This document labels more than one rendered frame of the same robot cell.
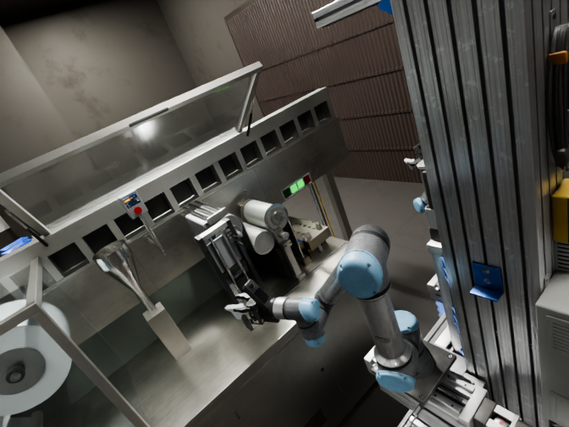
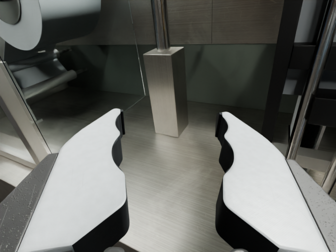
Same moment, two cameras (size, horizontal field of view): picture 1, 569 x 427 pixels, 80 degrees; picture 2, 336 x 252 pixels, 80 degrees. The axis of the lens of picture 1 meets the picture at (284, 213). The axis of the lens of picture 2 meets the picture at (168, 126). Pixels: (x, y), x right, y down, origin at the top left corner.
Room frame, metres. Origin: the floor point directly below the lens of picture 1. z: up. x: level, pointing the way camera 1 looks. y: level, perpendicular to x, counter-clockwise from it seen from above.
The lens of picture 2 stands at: (1.01, 0.23, 1.30)
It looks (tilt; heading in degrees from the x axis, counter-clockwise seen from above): 32 degrees down; 58
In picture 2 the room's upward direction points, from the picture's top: 7 degrees counter-clockwise
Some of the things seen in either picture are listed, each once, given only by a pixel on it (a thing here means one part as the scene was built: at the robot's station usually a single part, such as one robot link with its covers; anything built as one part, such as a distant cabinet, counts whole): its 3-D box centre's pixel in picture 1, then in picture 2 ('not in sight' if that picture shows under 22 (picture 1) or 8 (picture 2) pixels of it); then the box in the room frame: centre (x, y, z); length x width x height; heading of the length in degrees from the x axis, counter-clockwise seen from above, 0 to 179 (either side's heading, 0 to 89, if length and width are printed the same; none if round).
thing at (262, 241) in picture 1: (251, 236); not in sight; (1.64, 0.21, 1.17); 0.26 x 0.12 x 0.12; 28
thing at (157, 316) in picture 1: (151, 308); (163, 44); (1.35, 0.73, 1.18); 0.14 x 0.14 x 0.57
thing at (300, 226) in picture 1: (298, 231); not in sight; (1.81, -0.04, 1.00); 0.40 x 0.16 x 0.06; 28
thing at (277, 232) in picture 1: (289, 253); not in sight; (1.54, 0.06, 1.05); 0.06 x 0.05 x 0.31; 28
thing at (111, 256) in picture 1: (113, 254); not in sight; (1.35, 0.73, 1.50); 0.14 x 0.14 x 0.06
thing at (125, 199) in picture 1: (133, 204); not in sight; (1.36, 0.55, 1.66); 0.07 x 0.07 x 0.10; 28
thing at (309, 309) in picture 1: (302, 309); not in sight; (0.90, 0.07, 1.21); 0.11 x 0.08 x 0.09; 55
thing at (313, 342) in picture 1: (312, 325); not in sight; (0.91, 0.06, 1.12); 0.11 x 0.08 x 0.11; 145
